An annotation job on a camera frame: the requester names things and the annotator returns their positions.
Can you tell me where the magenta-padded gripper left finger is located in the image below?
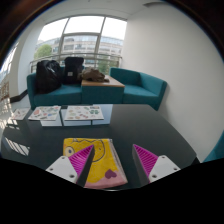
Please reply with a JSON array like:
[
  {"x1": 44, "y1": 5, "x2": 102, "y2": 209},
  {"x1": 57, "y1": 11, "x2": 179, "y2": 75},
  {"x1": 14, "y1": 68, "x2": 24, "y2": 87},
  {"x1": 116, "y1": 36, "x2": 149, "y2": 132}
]
[{"x1": 45, "y1": 143, "x2": 96, "y2": 186}]

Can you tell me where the yellow orange pink cartoon towel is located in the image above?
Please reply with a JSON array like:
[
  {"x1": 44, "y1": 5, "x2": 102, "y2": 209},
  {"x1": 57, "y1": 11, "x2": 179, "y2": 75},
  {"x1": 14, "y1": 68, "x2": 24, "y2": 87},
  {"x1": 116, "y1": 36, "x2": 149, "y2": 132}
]
[{"x1": 62, "y1": 137, "x2": 129, "y2": 190}]

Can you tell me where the brown jacket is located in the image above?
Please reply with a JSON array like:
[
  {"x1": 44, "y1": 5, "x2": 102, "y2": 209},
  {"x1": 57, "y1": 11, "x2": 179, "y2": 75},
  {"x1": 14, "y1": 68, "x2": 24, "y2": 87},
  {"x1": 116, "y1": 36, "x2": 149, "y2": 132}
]
[{"x1": 78, "y1": 67, "x2": 111, "y2": 84}]

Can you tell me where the teal chair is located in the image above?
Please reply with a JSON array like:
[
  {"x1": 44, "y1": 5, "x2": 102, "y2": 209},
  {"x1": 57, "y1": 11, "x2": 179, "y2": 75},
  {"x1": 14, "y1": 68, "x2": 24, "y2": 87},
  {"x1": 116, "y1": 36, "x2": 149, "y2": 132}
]
[{"x1": 202, "y1": 131, "x2": 224, "y2": 164}]

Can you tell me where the teal wood-topped corner table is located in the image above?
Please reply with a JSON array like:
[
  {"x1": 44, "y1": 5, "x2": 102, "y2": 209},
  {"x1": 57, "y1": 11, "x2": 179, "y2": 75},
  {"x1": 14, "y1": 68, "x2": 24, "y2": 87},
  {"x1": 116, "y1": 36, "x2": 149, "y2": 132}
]
[{"x1": 80, "y1": 75, "x2": 126, "y2": 105}]

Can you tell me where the large black backpack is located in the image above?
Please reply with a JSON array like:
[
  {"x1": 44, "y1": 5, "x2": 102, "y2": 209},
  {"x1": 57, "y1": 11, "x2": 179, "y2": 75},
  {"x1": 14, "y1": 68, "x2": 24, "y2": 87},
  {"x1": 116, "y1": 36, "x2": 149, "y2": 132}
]
[{"x1": 35, "y1": 59, "x2": 63, "y2": 95}]

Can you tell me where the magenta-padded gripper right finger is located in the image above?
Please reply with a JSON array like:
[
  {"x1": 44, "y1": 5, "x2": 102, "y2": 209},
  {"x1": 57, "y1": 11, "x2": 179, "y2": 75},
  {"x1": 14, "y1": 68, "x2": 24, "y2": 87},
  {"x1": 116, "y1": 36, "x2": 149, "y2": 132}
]
[{"x1": 131, "y1": 143, "x2": 182, "y2": 186}]

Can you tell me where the metal window railing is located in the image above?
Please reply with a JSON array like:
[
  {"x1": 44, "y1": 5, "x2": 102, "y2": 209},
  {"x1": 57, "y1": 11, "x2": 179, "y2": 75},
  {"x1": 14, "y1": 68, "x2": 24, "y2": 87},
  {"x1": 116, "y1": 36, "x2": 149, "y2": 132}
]
[{"x1": 28, "y1": 51, "x2": 123, "y2": 75}]

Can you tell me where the small black backpack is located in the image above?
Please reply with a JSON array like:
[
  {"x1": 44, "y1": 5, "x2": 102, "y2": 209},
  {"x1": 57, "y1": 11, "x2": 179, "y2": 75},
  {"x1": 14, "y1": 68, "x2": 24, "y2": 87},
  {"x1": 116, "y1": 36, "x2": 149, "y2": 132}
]
[{"x1": 62, "y1": 56, "x2": 85, "y2": 85}]

